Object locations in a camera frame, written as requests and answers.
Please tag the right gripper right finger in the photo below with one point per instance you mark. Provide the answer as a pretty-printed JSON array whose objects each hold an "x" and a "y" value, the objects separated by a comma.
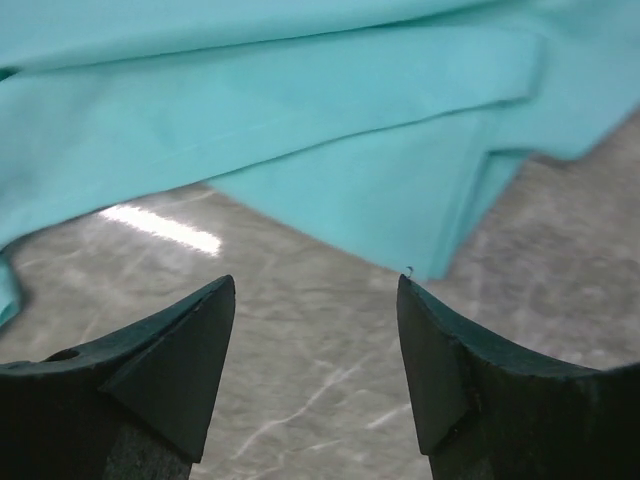
[{"x": 487, "y": 408}]

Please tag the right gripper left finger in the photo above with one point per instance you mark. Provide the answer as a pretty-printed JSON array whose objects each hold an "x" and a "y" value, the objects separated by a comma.
[{"x": 134, "y": 404}]

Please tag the teal t shirt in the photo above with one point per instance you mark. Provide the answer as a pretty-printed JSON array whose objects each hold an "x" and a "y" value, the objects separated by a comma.
[{"x": 386, "y": 129}]

